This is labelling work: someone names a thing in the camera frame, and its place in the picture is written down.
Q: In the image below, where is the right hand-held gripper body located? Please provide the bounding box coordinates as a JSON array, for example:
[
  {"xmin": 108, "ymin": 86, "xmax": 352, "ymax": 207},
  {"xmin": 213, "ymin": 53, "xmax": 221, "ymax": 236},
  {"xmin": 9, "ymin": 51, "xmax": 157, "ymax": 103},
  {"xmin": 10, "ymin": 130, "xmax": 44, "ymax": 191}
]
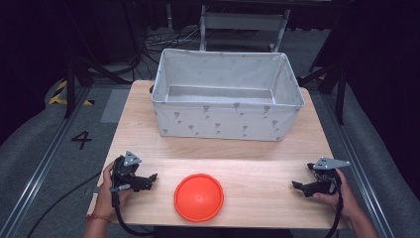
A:
[{"xmin": 305, "ymin": 156, "xmax": 352, "ymax": 198}]

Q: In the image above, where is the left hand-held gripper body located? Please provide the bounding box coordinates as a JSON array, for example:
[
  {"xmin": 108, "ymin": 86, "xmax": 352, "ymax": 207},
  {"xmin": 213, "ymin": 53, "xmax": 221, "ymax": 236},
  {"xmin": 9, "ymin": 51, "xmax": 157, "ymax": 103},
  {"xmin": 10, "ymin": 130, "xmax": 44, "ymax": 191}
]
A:
[{"xmin": 111, "ymin": 150, "xmax": 151, "ymax": 193}]

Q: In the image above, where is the orange round plate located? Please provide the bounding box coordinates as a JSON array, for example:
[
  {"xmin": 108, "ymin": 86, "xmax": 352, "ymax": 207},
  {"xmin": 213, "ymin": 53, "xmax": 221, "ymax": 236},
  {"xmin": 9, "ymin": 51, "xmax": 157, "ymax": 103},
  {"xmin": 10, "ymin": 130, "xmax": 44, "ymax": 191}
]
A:
[{"xmin": 173, "ymin": 173, "xmax": 226, "ymax": 223}]

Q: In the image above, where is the white printed fabric storage box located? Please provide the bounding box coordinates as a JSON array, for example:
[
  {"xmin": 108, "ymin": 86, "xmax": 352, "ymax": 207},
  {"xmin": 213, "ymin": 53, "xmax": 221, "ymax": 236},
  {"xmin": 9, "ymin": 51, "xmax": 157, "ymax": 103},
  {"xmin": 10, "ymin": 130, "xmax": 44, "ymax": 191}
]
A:
[{"xmin": 151, "ymin": 48, "xmax": 306, "ymax": 143}]

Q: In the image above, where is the person's right hand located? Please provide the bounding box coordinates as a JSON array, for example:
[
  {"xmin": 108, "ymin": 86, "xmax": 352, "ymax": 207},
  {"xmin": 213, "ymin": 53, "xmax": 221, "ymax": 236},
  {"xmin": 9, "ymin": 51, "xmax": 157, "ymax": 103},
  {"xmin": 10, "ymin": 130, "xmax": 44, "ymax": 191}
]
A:
[{"xmin": 310, "ymin": 168, "xmax": 362, "ymax": 222}]

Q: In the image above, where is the person's left hand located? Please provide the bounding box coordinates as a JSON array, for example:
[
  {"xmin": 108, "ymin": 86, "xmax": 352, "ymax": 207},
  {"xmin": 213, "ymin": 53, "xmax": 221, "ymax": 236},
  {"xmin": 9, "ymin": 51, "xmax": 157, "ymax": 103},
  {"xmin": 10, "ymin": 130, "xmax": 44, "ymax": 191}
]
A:
[{"xmin": 94, "ymin": 161, "xmax": 132, "ymax": 220}]

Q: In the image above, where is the black tripod stand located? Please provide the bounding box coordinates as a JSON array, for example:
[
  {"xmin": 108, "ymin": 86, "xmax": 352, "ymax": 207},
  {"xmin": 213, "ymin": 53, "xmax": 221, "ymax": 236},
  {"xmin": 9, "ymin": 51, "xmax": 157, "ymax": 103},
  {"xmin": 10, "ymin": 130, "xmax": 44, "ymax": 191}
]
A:
[
  {"xmin": 63, "ymin": 54, "xmax": 135, "ymax": 119},
  {"xmin": 296, "ymin": 60, "xmax": 349, "ymax": 126}
]

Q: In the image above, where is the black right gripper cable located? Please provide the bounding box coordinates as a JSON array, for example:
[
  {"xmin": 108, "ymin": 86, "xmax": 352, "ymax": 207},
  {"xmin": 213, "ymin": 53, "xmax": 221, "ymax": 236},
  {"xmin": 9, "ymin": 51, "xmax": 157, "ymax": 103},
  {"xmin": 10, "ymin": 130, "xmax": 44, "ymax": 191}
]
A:
[{"xmin": 324, "ymin": 169, "xmax": 345, "ymax": 238}]

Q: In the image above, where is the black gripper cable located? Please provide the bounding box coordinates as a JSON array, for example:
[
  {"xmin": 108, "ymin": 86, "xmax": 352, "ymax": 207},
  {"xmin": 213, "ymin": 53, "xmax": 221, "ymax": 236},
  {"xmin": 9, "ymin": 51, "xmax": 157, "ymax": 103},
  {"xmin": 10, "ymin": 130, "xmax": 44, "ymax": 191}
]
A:
[
  {"xmin": 324, "ymin": 169, "xmax": 345, "ymax": 238},
  {"xmin": 110, "ymin": 184, "xmax": 157, "ymax": 238}
]

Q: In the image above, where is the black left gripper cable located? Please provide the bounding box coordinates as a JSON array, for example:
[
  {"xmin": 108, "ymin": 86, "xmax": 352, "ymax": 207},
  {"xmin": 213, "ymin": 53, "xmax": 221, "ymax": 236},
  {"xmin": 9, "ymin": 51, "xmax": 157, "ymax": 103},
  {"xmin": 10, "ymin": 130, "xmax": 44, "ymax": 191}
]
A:
[{"xmin": 110, "ymin": 184, "xmax": 157, "ymax": 238}]

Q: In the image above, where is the metal floor rail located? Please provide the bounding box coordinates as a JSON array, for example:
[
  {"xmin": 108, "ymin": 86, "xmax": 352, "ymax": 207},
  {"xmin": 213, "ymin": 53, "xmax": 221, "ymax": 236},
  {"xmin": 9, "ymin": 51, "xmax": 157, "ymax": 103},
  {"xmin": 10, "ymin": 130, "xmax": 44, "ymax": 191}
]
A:
[
  {"xmin": 0, "ymin": 86, "xmax": 91, "ymax": 238},
  {"xmin": 321, "ymin": 92, "xmax": 395, "ymax": 238}
]

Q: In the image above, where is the red string bracelet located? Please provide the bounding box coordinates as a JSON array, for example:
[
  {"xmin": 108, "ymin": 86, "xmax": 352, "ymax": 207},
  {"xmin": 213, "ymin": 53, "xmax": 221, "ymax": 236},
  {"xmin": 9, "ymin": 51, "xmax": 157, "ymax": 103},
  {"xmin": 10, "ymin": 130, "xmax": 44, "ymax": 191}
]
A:
[{"xmin": 85, "ymin": 213, "xmax": 112, "ymax": 224}]

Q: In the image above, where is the thin black floor cable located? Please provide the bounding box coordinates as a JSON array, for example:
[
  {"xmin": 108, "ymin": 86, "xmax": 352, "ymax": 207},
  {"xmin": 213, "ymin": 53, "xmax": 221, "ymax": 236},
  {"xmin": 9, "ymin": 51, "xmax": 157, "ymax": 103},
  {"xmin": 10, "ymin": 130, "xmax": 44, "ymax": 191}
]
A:
[{"xmin": 25, "ymin": 170, "xmax": 104, "ymax": 238}]

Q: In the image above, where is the bundle of floor cables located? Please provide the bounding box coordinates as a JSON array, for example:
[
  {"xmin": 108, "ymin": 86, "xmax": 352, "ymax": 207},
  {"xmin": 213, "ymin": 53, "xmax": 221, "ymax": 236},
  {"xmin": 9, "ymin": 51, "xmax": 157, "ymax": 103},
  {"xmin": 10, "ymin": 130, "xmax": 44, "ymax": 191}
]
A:
[{"xmin": 141, "ymin": 26, "xmax": 202, "ymax": 54}]

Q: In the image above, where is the grey metal stand frame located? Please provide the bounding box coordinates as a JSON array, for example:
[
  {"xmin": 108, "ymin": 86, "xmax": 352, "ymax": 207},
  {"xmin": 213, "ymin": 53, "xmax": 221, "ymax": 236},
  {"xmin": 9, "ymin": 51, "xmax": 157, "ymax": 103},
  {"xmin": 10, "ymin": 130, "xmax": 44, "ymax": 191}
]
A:
[{"xmin": 198, "ymin": 4, "xmax": 292, "ymax": 54}]

